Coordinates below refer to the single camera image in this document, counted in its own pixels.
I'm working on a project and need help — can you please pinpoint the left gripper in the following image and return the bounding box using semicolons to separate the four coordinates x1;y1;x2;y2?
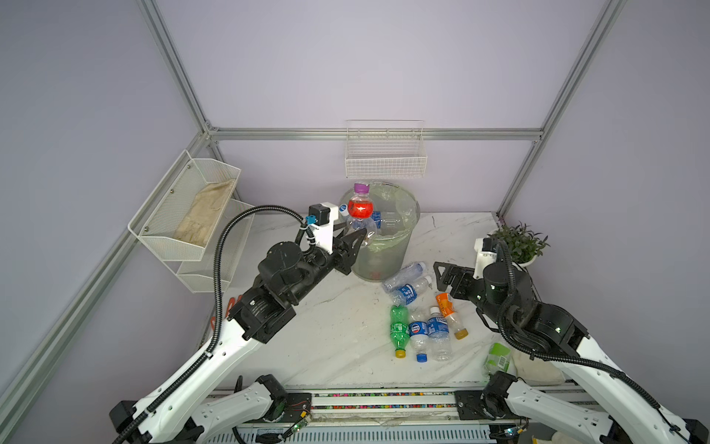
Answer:
285;221;364;305

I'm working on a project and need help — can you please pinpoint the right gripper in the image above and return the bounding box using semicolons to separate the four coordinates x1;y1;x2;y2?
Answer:
428;259;507;329

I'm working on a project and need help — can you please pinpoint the orange label yellow cap bottle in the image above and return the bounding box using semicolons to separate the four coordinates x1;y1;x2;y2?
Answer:
436;292;469;340

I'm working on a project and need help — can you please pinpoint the green soda bottle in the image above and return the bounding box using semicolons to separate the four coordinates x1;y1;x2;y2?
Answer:
389;305;410;359

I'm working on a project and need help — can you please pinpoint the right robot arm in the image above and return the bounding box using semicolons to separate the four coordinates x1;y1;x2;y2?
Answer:
434;237;709;443

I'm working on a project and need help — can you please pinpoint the clear bottle near bin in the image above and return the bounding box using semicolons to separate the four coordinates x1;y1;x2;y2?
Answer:
382;262;427;292

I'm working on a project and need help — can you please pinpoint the grey bin with green liner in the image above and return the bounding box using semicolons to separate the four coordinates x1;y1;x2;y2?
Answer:
352;181;421;282

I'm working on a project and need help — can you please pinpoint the blue label water bottle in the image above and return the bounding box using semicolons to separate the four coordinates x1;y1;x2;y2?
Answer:
390;276;433;306

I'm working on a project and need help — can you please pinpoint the pepsi bottle blue cap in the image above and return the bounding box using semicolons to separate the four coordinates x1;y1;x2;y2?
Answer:
409;309;430;364

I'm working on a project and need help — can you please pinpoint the potted green plant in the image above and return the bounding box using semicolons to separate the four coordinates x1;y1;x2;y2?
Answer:
489;222;549;268

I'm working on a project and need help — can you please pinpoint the lime label bottle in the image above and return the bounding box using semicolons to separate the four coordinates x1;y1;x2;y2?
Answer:
484;342;512;376

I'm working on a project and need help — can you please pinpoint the orange work glove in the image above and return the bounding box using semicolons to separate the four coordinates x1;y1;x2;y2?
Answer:
210;297;238;331

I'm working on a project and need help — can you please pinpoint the beige cloth in shelf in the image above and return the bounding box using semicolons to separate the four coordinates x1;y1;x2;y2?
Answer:
174;179;237;247

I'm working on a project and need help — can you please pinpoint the white two-tier mesh shelf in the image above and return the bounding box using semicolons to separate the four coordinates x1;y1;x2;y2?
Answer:
128;152;252;293

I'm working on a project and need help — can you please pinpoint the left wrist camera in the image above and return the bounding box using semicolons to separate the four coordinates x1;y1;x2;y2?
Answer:
306;203;339;255

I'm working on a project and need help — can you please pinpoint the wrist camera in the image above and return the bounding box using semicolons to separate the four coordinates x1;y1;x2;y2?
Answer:
473;237;497;279
306;203;339;255

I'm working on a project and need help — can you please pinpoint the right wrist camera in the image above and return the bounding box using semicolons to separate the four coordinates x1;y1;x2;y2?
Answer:
473;237;497;279

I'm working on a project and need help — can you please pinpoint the white wire wall basket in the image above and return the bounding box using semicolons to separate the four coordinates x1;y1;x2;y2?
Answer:
345;120;428;181

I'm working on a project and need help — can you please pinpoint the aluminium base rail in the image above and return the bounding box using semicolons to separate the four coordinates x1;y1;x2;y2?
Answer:
204;382;617;444

